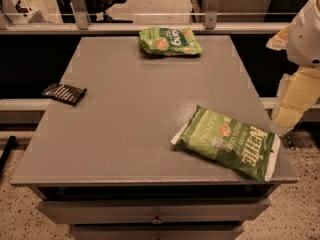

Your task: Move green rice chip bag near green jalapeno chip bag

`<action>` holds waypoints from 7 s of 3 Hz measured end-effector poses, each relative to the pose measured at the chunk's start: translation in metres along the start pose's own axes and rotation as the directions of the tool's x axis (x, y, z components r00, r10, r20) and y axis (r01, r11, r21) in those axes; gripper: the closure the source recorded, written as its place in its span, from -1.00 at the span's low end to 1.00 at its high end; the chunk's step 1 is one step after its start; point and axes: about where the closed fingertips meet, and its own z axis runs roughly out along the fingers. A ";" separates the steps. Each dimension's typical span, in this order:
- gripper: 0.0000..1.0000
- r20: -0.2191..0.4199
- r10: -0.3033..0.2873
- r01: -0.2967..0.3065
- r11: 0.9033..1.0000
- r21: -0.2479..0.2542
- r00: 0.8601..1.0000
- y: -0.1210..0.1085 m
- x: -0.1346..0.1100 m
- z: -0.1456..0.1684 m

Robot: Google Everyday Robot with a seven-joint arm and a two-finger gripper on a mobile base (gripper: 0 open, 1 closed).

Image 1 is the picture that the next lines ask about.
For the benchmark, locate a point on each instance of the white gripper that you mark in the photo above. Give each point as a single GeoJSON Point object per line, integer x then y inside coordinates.
{"type": "Point", "coordinates": [305, 39]}

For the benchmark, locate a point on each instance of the grey drawer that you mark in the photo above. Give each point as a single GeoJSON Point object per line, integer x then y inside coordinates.
{"type": "Point", "coordinates": [154, 211]}
{"type": "Point", "coordinates": [160, 232]}

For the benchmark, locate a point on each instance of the grey lower drawer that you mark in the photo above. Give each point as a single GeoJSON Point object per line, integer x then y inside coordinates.
{"type": "Point", "coordinates": [160, 232]}

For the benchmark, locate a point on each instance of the black office chair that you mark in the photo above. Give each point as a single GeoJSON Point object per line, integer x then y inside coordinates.
{"type": "Point", "coordinates": [97, 10]}

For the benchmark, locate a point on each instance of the green rice chip bag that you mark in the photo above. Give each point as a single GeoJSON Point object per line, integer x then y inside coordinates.
{"type": "Point", "coordinates": [169, 42]}

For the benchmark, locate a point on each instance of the black snack packet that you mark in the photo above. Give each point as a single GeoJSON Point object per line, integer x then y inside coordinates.
{"type": "Point", "coordinates": [64, 93]}

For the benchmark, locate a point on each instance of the grey upper drawer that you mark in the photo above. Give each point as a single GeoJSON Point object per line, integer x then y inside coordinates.
{"type": "Point", "coordinates": [154, 211]}

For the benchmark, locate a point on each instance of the metal railing frame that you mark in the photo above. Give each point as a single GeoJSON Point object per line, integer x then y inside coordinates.
{"type": "Point", "coordinates": [42, 17]}

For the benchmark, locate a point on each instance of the green jalapeno chip bag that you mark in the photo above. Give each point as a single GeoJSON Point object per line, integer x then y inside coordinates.
{"type": "Point", "coordinates": [234, 144]}

